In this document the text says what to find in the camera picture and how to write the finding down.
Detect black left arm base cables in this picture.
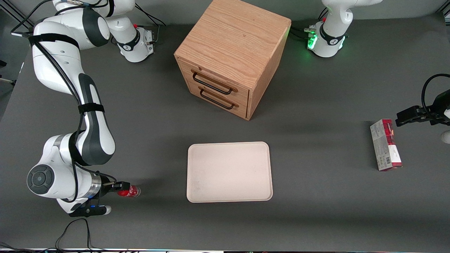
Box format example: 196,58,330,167
290,8,328,41

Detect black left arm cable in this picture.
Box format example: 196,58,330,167
421,73,450,113

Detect black drawer handle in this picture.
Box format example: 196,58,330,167
192,70,238,95
199,87,239,110

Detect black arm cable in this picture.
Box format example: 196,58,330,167
421,73,450,113
11,0,118,202

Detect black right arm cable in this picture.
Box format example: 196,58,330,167
11,0,118,202

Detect wooden drawer cabinet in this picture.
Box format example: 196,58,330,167
174,0,292,121

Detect black right arm base cables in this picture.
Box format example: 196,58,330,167
133,5,166,45

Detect red coke bottle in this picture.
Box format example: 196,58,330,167
117,185,141,198

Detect red tartan cardboard box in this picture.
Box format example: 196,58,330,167
370,119,403,171

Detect thin black table cable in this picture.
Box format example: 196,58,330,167
0,218,106,253

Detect cream rectangular tray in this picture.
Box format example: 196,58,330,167
186,142,274,203

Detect black arm base cables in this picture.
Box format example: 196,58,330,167
290,8,328,41
133,5,166,45

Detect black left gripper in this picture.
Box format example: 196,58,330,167
396,90,450,127

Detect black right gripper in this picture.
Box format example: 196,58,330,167
100,175,131,199

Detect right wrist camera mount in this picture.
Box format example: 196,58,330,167
68,205,112,218

